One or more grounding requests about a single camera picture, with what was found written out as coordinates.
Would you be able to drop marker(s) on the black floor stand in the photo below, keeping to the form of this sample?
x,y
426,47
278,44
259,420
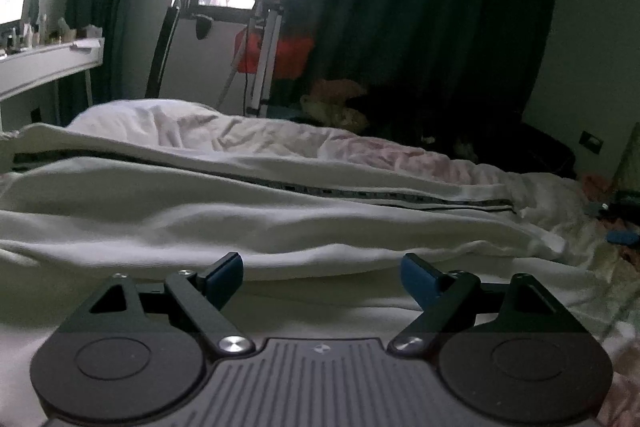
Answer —
x,y
162,52

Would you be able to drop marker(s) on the row of cosmetic bottles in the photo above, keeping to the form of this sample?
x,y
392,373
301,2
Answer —
x,y
45,33

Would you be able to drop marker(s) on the wall socket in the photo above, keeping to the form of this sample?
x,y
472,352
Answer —
x,y
591,141

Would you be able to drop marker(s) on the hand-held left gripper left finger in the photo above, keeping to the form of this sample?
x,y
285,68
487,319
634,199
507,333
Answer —
x,y
226,278

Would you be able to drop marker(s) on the yellow stuffed toy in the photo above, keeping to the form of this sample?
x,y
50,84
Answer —
x,y
334,103

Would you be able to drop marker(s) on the silver tripod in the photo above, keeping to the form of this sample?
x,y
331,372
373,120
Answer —
x,y
264,32

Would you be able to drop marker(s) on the red box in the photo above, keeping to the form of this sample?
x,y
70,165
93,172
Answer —
x,y
287,56

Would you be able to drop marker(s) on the white pants with striped trim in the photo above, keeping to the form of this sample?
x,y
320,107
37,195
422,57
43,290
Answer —
x,y
150,207

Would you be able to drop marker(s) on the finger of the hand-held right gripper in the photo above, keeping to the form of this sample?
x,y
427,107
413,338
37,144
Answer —
x,y
620,207
621,237

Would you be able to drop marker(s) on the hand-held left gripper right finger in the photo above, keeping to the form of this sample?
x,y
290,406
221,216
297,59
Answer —
x,y
417,278

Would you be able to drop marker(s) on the white vanity table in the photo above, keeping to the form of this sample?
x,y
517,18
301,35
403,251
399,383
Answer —
x,y
47,62

